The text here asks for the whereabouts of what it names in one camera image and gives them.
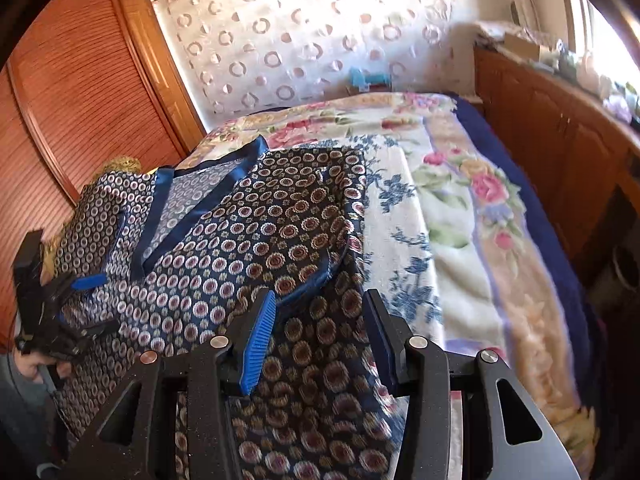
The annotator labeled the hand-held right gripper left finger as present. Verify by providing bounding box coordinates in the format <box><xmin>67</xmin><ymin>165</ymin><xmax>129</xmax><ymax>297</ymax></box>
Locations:
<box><xmin>60</xmin><ymin>289</ymin><xmax>278</xmax><ymax>480</ymax></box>

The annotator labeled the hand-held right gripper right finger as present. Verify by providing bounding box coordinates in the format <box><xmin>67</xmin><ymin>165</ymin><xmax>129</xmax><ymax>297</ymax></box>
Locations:
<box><xmin>362</xmin><ymin>287</ymin><xmax>583</xmax><ymax>480</ymax></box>

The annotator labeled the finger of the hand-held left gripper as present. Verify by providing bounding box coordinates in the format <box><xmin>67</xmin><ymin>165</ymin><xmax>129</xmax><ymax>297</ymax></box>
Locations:
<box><xmin>56</xmin><ymin>309</ymin><xmax>121</xmax><ymax>357</ymax></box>
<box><xmin>49</xmin><ymin>272</ymin><xmax>110</xmax><ymax>307</ymax></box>

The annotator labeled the navy patterned satin robe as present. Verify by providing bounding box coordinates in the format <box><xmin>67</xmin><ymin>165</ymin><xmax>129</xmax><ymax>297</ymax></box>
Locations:
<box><xmin>52</xmin><ymin>135</ymin><xmax>416</xmax><ymax>480</ymax></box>

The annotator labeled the person's left forearm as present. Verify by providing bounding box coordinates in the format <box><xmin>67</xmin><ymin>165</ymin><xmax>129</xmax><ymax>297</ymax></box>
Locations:
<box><xmin>0</xmin><ymin>355</ymin><xmax>66</xmax><ymax>480</ymax></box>

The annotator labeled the person's left hand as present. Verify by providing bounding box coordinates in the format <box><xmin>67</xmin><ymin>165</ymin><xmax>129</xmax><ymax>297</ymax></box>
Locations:
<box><xmin>14</xmin><ymin>349</ymin><xmax>51</xmax><ymax>381</ymax></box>

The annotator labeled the golden patterned cushion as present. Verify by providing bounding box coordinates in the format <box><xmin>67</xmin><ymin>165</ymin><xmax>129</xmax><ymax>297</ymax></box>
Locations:
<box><xmin>40</xmin><ymin>156</ymin><xmax>144</xmax><ymax>272</ymax></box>

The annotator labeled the white blue-floral cloth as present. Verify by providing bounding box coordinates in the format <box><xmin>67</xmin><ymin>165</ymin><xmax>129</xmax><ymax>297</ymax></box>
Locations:
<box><xmin>320</xmin><ymin>132</ymin><xmax>448</xmax><ymax>343</ymax></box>

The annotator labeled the floral fleece blanket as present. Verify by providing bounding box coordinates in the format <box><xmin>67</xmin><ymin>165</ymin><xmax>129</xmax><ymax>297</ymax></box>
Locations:
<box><xmin>190</xmin><ymin>91</ymin><xmax>601</xmax><ymax>471</ymax></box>

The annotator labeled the wooden louvred wardrobe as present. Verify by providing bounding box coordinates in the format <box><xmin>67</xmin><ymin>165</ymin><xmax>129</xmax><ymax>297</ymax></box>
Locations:
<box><xmin>0</xmin><ymin>0</ymin><xmax>207</xmax><ymax>351</ymax></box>

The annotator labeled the navy bed sheet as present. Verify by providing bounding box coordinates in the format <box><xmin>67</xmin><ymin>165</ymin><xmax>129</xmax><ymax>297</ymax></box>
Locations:
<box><xmin>454</xmin><ymin>92</ymin><xmax>608</xmax><ymax>411</ymax></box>

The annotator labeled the dark furniture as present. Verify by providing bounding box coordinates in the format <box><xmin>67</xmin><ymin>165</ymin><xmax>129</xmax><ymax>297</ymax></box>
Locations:
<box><xmin>580</xmin><ymin>180</ymin><xmax>640</xmax><ymax>461</ymax></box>

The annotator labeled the small blue plastic toy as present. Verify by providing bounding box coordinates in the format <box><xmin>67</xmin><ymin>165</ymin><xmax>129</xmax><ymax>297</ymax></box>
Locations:
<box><xmin>347</xmin><ymin>66</ymin><xmax>392</xmax><ymax>93</ymax></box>

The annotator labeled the wooden side cabinet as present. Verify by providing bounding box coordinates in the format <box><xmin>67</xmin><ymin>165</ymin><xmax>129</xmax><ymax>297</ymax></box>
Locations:
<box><xmin>471</xmin><ymin>44</ymin><xmax>640</xmax><ymax>283</ymax></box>

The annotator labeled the circle-patterned sheer curtain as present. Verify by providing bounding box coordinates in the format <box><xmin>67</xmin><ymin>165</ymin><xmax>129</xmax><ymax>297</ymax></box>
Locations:
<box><xmin>151</xmin><ymin>0</ymin><xmax>460</xmax><ymax>122</ymax></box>

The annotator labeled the small cardboard box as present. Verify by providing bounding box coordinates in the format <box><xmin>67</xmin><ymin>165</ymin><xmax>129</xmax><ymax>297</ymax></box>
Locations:
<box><xmin>501</xmin><ymin>32</ymin><xmax>544</xmax><ymax>59</ymax></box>

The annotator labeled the clutter of small things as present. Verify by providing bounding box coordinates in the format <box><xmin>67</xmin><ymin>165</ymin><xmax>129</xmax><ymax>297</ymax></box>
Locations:
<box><xmin>475</xmin><ymin>19</ymin><xmax>640</xmax><ymax>127</ymax></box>

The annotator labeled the bright window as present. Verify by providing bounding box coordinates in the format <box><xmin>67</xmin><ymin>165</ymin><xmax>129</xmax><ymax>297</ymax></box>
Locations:
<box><xmin>562</xmin><ymin>0</ymin><xmax>640</xmax><ymax>92</ymax></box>

